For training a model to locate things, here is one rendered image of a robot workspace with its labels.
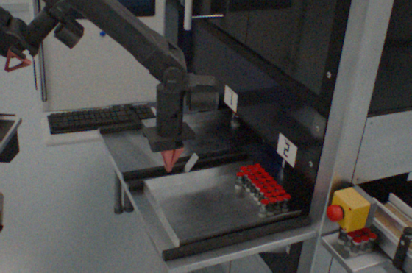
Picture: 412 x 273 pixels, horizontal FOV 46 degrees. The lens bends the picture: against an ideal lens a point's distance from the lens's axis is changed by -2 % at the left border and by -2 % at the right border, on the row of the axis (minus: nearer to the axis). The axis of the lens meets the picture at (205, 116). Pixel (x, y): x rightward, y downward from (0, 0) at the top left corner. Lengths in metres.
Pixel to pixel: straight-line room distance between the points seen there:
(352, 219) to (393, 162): 0.22
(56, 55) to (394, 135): 1.22
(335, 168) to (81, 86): 1.11
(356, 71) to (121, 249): 1.71
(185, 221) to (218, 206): 0.11
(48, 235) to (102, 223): 0.28
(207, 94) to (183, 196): 0.43
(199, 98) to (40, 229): 1.80
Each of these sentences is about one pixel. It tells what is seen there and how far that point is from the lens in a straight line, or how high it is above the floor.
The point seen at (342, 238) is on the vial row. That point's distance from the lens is 1.28.
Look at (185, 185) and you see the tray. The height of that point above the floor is 0.88.
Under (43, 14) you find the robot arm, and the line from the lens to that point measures 1.40.
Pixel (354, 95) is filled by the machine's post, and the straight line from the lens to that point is 1.11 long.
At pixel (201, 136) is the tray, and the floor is 0.88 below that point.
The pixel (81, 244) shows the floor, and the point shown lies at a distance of 2.56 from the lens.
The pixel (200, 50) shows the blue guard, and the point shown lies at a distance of 1.80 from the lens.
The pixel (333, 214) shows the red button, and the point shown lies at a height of 1.00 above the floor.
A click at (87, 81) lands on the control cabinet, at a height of 0.92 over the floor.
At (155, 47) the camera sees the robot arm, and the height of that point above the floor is 1.38.
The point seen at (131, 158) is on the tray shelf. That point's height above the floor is 0.88.
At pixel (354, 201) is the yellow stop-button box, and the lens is 1.18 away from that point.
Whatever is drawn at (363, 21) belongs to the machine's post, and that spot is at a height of 1.43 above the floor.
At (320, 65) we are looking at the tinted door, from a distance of 1.20.
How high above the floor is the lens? 1.68
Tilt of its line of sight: 27 degrees down
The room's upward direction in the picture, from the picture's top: 4 degrees clockwise
